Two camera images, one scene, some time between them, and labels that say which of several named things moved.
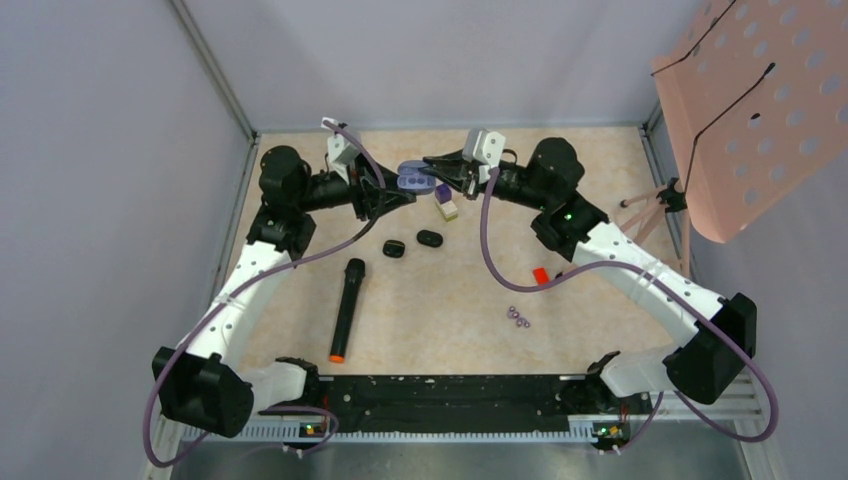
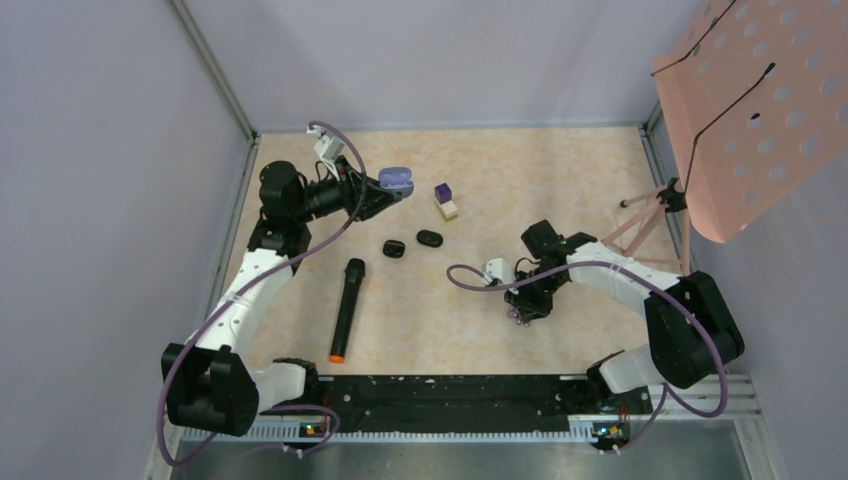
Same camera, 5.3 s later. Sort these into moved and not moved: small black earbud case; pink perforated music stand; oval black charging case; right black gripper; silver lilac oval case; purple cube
Moved: silver lilac oval case; right black gripper
Not moved: pink perforated music stand; small black earbud case; oval black charging case; purple cube
